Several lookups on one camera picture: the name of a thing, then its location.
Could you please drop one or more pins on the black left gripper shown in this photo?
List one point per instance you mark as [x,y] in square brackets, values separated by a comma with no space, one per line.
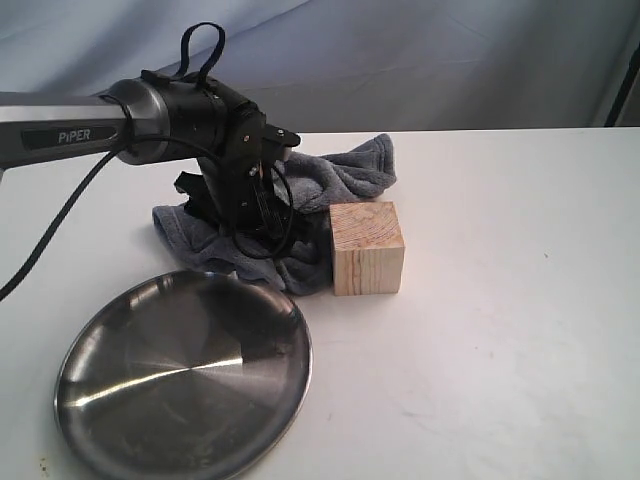
[245,203]

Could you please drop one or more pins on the black backdrop stand pole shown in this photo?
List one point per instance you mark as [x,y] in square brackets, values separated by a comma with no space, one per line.
[623,91]

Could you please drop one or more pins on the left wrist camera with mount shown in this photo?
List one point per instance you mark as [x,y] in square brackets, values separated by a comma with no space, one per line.
[277,143]

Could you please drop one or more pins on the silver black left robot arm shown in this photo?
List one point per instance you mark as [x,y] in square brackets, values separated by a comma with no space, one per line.
[157,119]

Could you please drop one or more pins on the light wooden cube block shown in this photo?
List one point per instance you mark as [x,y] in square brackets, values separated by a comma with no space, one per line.
[368,248]

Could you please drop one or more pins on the blue-grey backdrop cloth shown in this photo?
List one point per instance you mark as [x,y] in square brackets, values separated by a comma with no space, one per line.
[330,66]

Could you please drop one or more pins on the round stainless steel plate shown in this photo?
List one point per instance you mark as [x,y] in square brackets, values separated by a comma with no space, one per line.
[188,375]

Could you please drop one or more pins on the grey fleece cloth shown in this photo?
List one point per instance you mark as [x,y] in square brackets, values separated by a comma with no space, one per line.
[317,182]

